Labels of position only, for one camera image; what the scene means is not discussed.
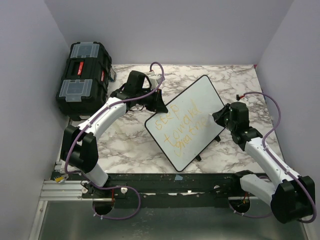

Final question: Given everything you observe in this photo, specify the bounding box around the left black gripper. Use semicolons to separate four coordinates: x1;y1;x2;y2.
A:
136;87;169;114

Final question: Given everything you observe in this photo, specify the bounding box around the black framed whiteboard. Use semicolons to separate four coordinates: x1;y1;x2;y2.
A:
144;75;225;172

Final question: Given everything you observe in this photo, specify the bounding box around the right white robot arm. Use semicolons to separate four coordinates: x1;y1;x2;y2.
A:
212;102;317;224

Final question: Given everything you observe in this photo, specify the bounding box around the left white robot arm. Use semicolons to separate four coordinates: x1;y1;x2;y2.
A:
60;70;169;198

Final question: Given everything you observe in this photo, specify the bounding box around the blue tape piece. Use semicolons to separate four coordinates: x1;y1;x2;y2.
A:
174;174;183;181

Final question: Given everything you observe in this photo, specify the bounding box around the black plastic toolbox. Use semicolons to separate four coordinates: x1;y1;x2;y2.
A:
55;41;116;122

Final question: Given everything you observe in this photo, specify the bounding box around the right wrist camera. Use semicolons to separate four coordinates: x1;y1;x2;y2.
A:
235;94;248;102

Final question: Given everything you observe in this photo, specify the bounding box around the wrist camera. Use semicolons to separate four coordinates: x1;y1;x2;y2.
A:
235;94;248;102
146;71;162;90

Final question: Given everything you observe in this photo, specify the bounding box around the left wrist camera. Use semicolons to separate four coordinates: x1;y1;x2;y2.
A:
146;71;162;90

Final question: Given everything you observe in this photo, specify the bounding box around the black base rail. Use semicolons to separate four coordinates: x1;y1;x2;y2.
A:
51;171;283;209

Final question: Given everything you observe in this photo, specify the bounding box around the aluminium extrusion frame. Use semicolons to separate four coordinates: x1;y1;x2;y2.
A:
27;117;91;240

